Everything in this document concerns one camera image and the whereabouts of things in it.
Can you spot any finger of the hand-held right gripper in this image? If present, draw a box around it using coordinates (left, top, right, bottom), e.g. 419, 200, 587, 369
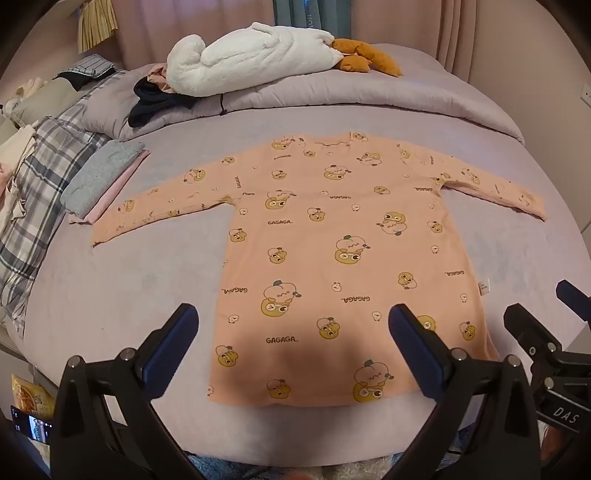
555, 279, 591, 324
503, 302, 561, 398

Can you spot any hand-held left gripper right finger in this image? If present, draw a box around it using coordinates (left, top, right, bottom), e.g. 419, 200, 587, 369
387, 303, 541, 480

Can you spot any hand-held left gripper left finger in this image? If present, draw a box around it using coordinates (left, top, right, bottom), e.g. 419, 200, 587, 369
50, 303, 218, 480

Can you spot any pink duck print shirt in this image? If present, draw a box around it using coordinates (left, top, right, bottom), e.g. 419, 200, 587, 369
91, 130, 547, 408

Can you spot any bed with lilac sheet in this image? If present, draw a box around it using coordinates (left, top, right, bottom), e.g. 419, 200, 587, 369
0, 44, 591, 467

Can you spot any yellow snack packet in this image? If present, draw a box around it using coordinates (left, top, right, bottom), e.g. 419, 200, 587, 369
11, 374, 57, 421

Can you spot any black smartphone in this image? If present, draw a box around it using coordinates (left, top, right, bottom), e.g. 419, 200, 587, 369
10, 406, 54, 446

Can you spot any folded pink garment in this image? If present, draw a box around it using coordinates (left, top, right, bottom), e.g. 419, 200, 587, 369
69, 150, 151, 225

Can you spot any folded grey garment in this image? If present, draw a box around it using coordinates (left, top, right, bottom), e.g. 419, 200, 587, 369
60, 140, 146, 219

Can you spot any cream cloth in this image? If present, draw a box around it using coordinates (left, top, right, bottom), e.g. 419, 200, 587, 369
0, 124, 37, 232

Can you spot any grey plaid blanket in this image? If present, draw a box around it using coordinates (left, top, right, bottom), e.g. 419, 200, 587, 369
0, 85, 116, 340

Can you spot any dark navy garment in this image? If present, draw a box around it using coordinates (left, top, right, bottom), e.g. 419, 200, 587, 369
128, 78, 197, 128

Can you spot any lilac duvet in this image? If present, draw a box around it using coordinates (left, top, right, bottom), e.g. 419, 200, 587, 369
85, 44, 525, 144

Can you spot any crumpled pink garment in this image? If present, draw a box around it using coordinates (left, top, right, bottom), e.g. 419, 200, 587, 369
147, 65, 176, 93

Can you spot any olive pillow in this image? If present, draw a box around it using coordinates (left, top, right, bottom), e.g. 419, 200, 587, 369
11, 76, 88, 126

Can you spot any striped folded cloth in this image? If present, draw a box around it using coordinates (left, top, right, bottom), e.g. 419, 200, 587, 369
55, 54, 116, 80

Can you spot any white plush goose toy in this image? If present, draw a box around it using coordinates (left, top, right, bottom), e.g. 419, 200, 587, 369
166, 22, 402, 97

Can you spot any pink curtain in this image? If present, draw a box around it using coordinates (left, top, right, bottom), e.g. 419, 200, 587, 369
364, 0, 472, 83

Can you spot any yellow pleated fabric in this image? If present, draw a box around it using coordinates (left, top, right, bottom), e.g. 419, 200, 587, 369
78, 0, 119, 54

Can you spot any blue curtain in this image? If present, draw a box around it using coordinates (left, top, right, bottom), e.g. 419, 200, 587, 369
272, 0, 366, 43

